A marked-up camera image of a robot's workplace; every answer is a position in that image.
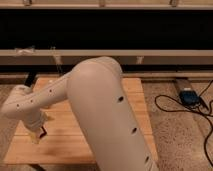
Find blue power box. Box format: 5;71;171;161
179;89;199;106

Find wooden table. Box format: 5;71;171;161
4;78;158;164

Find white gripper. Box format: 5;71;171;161
23;111;47;144

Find long grey rail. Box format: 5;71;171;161
0;49;213;66

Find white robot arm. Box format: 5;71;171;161
0;57;159;171

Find black cable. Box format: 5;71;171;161
154;79;213;168

